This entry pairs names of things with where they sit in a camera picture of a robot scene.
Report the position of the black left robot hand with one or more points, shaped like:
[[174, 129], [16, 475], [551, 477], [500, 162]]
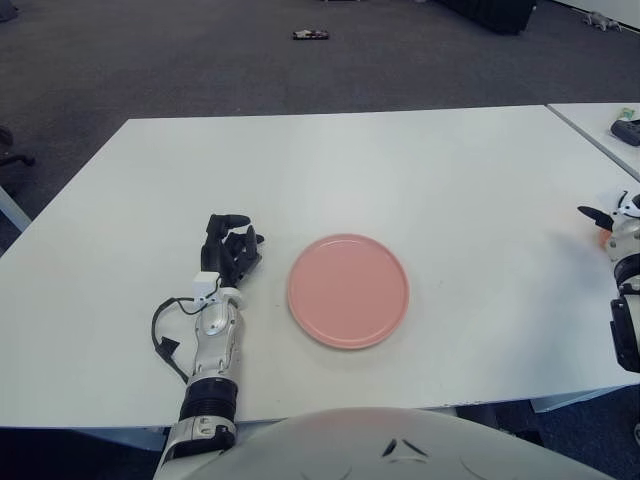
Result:
[[222, 255]]

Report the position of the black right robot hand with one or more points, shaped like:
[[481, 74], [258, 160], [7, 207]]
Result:
[[596, 216]]

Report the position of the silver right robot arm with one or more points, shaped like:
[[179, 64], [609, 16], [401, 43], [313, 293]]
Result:
[[627, 280]]

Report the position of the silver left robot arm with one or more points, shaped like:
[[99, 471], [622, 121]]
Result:
[[215, 330]]

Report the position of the pink round plate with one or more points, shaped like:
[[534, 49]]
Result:
[[348, 291]]

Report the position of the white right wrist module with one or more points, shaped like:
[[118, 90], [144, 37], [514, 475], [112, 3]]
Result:
[[625, 205]]

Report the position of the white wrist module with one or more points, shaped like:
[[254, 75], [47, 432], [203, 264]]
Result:
[[625, 205], [205, 284]]

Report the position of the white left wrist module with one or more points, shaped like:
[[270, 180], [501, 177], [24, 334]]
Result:
[[205, 284]]

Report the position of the dark grey handheld controller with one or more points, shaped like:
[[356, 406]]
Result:
[[627, 132]]

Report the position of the small green packet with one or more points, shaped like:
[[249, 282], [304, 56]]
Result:
[[627, 113]]

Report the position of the small grey robot dog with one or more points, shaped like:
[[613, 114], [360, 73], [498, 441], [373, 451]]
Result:
[[602, 20]]

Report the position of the white table leg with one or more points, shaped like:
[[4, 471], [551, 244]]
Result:
[[12, 210]]

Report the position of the black office chair base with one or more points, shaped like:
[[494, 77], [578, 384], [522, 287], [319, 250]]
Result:
[[15, 160]]

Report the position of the black box on floor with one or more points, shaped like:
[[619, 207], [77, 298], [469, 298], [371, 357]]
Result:
[[485, 15]]

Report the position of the small dark flat floor item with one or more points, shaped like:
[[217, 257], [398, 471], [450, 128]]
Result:
[[310, 35]]

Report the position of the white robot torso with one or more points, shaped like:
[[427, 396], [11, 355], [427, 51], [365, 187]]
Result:
[[390, 450]]

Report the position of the white table frame beam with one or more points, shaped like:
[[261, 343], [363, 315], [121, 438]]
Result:
[[555, 402]]

